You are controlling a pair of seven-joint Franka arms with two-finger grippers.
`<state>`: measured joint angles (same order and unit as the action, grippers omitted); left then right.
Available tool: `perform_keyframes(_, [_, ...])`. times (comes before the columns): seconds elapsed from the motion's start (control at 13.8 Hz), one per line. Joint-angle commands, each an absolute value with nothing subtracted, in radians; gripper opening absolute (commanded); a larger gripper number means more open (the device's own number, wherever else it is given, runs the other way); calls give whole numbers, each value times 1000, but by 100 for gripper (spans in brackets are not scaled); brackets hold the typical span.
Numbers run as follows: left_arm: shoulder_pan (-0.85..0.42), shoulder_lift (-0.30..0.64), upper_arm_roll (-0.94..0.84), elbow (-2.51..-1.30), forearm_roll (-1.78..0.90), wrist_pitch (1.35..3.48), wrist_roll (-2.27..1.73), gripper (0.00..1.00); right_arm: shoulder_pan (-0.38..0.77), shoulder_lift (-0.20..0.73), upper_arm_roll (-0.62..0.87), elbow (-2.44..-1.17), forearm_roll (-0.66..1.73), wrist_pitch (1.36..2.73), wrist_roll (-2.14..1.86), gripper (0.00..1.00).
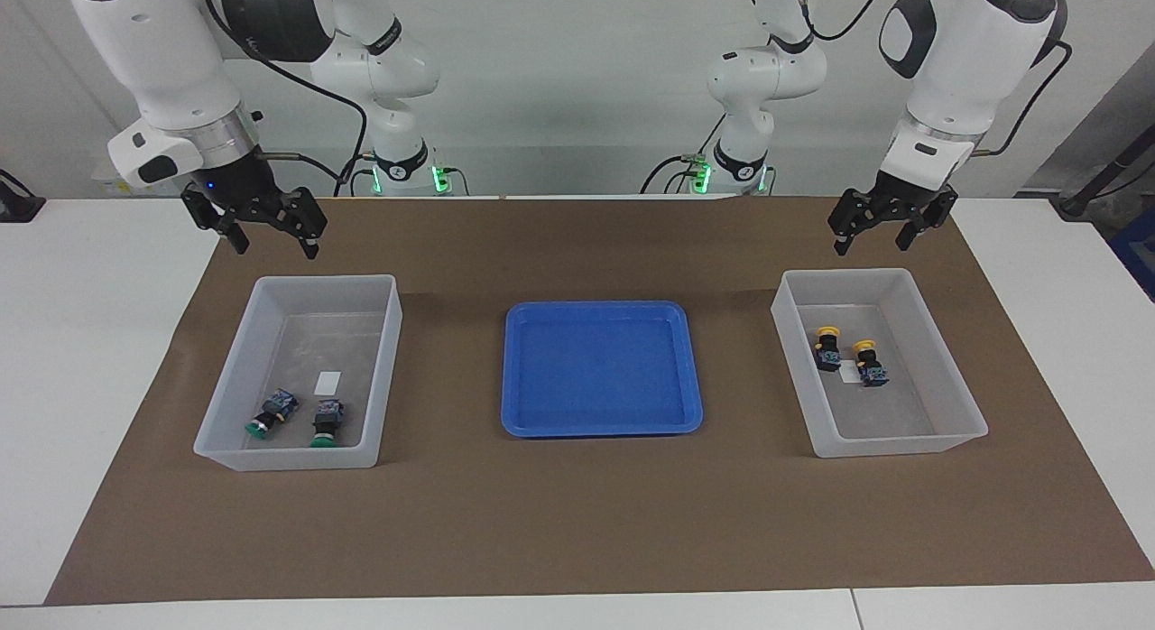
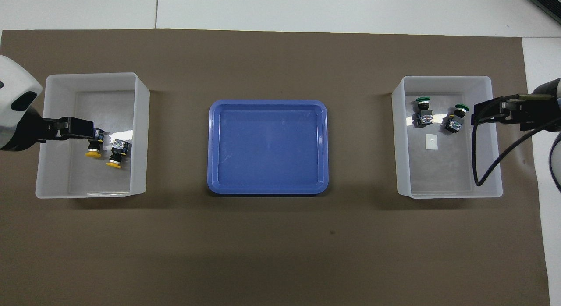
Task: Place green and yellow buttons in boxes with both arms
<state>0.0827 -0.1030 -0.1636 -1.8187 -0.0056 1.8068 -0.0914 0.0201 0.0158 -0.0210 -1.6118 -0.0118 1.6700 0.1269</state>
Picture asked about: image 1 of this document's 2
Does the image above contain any green push button switch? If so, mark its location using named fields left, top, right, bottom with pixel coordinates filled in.
left=245, top=388, right=300, bottom=440
left=310, top=399, right=347, bottom=449

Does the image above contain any translucent white plastic box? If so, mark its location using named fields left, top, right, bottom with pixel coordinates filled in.
left=770, top=267, right=990, bottom=459
left=192, top=273, right=404, bottom=473

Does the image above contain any black stand pole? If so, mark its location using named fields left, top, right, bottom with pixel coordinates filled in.
left=1051, top=129, right=1155, bottom=223

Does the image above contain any black table clamp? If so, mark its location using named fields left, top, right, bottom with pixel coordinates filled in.
left=0, top=168, right=46, bottom=223

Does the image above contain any blue crate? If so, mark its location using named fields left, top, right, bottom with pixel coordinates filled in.
left=1108, top=206, right=1155, bottom=303

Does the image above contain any blue plastic tray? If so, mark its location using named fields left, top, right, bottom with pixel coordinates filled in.
left=501, top=301, right=705, bottom=439

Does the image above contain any brown paper mat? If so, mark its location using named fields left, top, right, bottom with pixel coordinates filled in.
left=45, top=195, right=1155, bottom=607

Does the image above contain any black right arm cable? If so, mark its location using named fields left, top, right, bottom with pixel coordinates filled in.
left=203, top=0, right=371, bottom=198

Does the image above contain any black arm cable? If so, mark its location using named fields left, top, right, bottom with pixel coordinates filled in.
left=794, top=0, right=1075, bottom=157
left=203, top=0, right=371, bottom=198

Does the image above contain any black base cable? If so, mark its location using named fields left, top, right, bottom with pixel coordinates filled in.
left=332, top=156, right=375, bottom=198
left=639, top=111, right=727, bottom=196

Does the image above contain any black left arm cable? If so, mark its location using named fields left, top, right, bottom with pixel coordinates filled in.
left=794, top=0, right=1075, bottom=157

